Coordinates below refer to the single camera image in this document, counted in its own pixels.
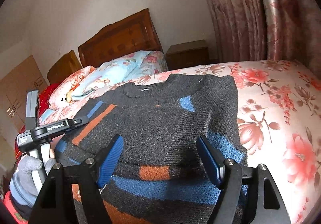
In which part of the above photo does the dark grey striped knit sweater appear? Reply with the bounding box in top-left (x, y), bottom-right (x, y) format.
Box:
top-left (55, 74), bottom-right (247, 223)

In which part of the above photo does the grey-gloved left hand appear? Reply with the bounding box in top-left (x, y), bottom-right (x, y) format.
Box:
top-left (9, 155), bottom-right (43, 208)

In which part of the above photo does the pink floral pillow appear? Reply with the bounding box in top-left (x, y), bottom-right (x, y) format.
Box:
top-left (48, 66), bottom-right (96, 110)

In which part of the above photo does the red patterned bedding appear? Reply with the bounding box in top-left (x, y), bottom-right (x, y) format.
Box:
top-left (15, 82), bottom-right (61, 159)

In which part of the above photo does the wooden louvered wardrobe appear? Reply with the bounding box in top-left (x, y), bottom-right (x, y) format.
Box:
top-left (1, 55), bottom-right (47, 131)

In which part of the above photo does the small wooden headboard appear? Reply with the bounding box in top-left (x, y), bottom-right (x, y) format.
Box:
top-left (47, 50), bottom-right (82, 85)

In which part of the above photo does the light blue floral quilt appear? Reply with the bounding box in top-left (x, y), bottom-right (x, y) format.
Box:
top-left (67, 50), bottom-right (168, 101)

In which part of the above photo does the pink floral bed sheet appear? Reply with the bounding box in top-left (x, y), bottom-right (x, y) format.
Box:
top-left (39, 59), bottom-right (321, 224)

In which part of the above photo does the large wooden headboard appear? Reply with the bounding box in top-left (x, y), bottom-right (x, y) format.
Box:
top-left (78, 8), bottom-right (163, 68)

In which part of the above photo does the dark wooden nightstand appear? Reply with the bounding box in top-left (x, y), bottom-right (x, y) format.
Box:
top-left (165, 40), bottom-right (210, 70)

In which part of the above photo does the pink floral curtain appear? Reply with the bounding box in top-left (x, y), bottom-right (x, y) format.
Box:
top-left (206, 0), bottom-right (320, 76)

